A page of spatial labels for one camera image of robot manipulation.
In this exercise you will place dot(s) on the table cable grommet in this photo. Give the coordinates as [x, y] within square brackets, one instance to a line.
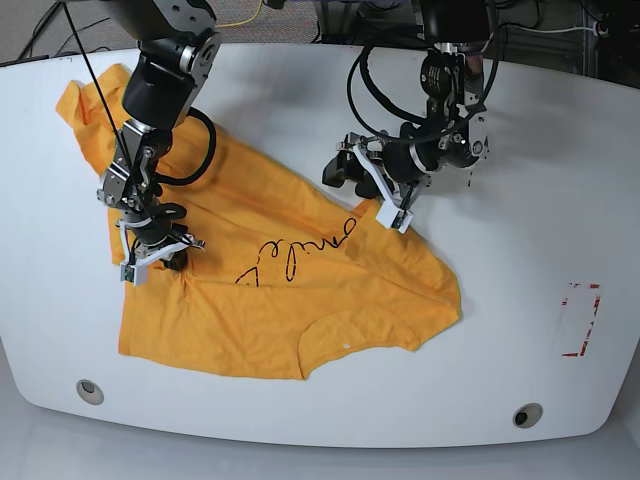
[528, 415]
[90, 392]

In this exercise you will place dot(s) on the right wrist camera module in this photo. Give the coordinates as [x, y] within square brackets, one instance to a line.
[133, 273]

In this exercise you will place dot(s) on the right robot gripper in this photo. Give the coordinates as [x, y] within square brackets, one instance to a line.
[156, 229]

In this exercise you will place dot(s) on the left table cable grommet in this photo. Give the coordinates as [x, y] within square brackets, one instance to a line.
[90, 392]

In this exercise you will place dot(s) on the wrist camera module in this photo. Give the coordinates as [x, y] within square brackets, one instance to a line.
[133, 273]
[393, 214]

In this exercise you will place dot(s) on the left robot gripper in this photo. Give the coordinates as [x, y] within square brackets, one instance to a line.
[404, 168]

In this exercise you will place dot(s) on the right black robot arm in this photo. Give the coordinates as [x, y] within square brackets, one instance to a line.
[177, 42]

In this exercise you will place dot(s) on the right table cable grommet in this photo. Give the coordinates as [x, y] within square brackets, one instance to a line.
[528, 415]

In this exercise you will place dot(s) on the red tape rectangle marking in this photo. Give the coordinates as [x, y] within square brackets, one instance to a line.
[578, 313]

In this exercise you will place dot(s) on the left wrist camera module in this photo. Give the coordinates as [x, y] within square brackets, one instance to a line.
[393, 214]

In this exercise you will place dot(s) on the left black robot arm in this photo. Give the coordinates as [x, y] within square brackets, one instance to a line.
[453, 36]

